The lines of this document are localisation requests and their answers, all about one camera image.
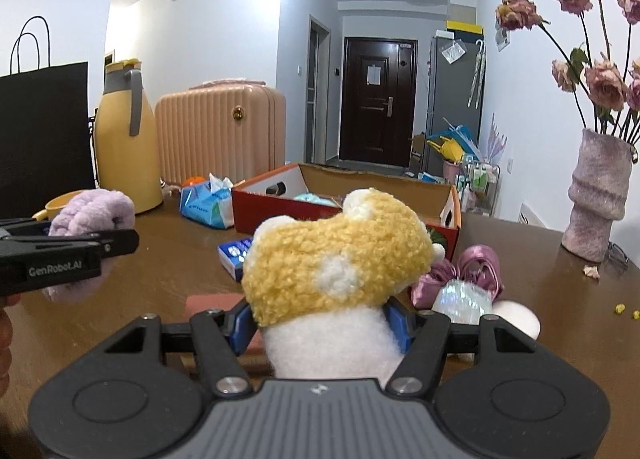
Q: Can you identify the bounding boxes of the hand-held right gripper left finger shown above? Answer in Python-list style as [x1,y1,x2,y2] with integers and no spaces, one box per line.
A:
[100,301,258,400]

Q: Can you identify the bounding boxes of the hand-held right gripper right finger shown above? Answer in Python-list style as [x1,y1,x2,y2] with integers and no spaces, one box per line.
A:
[384,296,542,400]

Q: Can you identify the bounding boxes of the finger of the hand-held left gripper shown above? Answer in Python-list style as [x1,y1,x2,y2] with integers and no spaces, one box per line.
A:
[97,228,140,260]
[0,219,52,241]

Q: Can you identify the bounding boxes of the purple fluffy towel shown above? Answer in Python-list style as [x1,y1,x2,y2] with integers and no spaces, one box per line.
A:
[42,189,136,302]

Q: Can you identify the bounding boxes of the layered pink brown sponge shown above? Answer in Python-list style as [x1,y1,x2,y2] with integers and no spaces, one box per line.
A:
[186,293,273,375]

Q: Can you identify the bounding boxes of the translucent mesh bath pouf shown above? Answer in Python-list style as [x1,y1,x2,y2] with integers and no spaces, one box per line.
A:
[432,280,493,325]

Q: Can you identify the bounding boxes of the blue pocket tissue pack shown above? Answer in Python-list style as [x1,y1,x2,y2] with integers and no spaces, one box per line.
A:
[218,237,256,281]

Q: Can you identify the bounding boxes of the yellow white plush toy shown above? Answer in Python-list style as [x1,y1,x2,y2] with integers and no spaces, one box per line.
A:
[241,188,446,387]

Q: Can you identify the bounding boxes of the red cardboard box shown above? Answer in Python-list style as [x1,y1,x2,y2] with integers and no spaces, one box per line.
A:
[231,162,462,262]

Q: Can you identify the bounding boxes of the blue soft tissue pack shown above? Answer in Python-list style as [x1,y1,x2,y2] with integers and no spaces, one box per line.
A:
[180,173,235,229]

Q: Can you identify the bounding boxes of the person's left hand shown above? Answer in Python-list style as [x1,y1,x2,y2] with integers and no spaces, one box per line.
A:
[0,292,21,395]

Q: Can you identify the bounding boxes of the yellow mug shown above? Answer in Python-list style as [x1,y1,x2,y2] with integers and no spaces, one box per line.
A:
[32,190,86,222]

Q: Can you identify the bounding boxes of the yellow thermos jug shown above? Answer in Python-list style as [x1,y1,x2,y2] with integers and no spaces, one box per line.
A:
[94,58,165,215]

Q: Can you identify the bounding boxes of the black paper bag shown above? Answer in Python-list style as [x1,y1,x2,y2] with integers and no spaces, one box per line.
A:
[0,16,96,220]

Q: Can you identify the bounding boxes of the pink satin ribbon bow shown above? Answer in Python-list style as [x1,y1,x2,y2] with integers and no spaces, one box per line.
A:
[411,245,503,310]

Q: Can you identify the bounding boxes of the white foam sponge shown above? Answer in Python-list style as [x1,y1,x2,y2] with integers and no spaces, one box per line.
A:
[492,299,542,340]

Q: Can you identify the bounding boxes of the pink ribbed suitcase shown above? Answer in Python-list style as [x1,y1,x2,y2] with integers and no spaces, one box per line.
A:
[155,80,287,187]

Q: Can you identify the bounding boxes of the storage cart with bottles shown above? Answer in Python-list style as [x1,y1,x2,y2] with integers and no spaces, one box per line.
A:
[457,162,501,215]

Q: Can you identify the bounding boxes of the pile of blue yellow bags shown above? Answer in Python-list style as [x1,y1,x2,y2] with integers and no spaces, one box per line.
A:
[426,125,483,163]

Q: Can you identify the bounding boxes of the dark brown entry door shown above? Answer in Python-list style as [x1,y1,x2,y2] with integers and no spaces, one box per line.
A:
[339,36,418,167]

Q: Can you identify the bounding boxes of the black eyeglasses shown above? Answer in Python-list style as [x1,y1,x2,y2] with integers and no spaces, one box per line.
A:
[607,241,630,270]

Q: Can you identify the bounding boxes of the grey refrigerator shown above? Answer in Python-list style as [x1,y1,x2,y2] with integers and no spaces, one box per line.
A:
[425,30,483,175]

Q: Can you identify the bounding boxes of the pink textured vase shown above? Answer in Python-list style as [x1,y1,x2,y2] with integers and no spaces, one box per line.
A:
[561,128,635,262]

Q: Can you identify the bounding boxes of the grey interior doorway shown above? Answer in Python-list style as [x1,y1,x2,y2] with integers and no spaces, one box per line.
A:
[306,14,332,165]

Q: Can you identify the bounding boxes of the white folded umbrella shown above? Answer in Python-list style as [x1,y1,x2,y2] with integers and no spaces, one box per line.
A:
[467,39,486,108]

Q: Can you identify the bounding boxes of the clear plastic bag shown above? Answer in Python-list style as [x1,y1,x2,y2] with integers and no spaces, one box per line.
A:
[440,39,468,65]

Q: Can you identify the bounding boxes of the yellow box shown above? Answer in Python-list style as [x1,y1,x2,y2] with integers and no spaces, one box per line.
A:
[446,20,484,37]

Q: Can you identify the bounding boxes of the dried pink roses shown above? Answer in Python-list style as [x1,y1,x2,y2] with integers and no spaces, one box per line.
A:
[495,0,640,145]

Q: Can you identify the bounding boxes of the purple wall decal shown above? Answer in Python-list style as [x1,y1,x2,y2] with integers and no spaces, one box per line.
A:
[482,114,507,163]

